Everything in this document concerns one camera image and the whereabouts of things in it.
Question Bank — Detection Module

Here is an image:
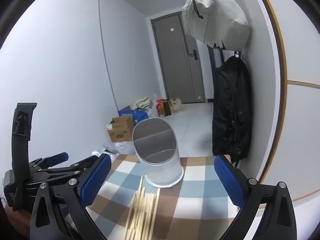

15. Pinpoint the white utensil holder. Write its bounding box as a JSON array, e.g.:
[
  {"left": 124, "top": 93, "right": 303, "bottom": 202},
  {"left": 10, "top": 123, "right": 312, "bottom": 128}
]
[{"left": 132, "top": 117, "right": 185, "bottom": 189}]

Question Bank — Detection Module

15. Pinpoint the grey entrance door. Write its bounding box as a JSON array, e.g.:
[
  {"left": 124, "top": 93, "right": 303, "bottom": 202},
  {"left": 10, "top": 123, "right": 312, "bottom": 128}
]
[{"left": 151, "top": 14, "right": 213, "bottom": 105}]

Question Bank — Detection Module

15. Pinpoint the clear plastic bag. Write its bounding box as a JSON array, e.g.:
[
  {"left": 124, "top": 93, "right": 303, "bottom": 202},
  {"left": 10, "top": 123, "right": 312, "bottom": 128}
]
[{"left": 146, "top": 94, "right": 160, "bottom": 119}]

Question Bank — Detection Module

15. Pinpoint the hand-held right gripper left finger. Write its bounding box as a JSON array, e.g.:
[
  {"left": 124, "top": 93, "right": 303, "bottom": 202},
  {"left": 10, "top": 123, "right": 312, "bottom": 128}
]
[{"left": 29, "top": 153, "right": 112, "bottom": 240}]

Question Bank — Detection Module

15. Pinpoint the light grey shoulder bag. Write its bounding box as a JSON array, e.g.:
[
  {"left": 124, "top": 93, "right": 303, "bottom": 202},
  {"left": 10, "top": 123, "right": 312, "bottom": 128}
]
[{"left": 181, "top": 0, "right": 250, "bottom": 51}]

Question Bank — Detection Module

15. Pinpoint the brown cardboard box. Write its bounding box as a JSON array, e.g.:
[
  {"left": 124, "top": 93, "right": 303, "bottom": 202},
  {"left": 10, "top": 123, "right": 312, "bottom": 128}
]
[{"left": 109, "top": 115, "right": 135, "bottom": 143}]

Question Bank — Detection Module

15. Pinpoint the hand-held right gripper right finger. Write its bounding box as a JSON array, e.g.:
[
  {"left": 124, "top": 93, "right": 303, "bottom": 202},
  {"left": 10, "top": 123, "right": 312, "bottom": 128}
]
[{"left": 214, "top": 154, "right": 298, "bottom": 240}]

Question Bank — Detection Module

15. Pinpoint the beige cloth heap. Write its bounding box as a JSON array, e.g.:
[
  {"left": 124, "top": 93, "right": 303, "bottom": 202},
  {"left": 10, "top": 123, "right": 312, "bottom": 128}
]
[{"left": 132, "top": 96, "right": 156, "bottom": 112}]

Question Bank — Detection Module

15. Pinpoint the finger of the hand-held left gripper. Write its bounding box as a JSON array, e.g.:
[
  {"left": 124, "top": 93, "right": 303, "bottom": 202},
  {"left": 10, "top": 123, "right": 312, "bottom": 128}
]
[
  {"left": 29, "top": 152, "right": 69, "bottom": 173},
  {"left": 25, "top": 155, "right": 100, "bottom": 188}
]

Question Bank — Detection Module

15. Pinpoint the checked tablecloth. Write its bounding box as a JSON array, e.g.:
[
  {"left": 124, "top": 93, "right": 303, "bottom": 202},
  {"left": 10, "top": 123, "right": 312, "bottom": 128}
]
[{"left": 85, "top": 154, "right": 250, "bottom": 240}]

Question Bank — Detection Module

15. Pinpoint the pile of wooden chopsticks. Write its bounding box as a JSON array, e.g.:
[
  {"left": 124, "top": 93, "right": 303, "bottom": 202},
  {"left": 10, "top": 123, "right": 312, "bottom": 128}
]
[{"left": 124, "top": 176, "right": 161, "bottom": 240}]

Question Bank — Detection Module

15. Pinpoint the large grey mailer bag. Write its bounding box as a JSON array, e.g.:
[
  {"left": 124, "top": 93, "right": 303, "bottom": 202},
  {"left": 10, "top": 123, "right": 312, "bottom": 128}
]
[{"left": 102, "top": 141, "right": 137, "bottom": 156}]

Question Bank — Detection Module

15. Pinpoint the black backpack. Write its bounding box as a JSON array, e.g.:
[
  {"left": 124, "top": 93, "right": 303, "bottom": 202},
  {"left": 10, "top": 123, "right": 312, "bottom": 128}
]
[{"left": 212, "top": 56, "right": 252, "bottom": 168}]

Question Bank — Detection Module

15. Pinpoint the blue cardboard box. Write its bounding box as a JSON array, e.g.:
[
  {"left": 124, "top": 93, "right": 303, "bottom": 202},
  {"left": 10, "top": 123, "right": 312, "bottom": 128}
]
[{"left": 118, "top": 106, "right": 150, "bottom": 127}]

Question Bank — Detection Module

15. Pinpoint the red snack bag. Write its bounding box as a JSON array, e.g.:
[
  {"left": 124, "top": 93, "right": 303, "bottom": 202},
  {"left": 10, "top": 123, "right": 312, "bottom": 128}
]
[{"left": 156, "top": 99, "right": 165, "bottom": 117}]

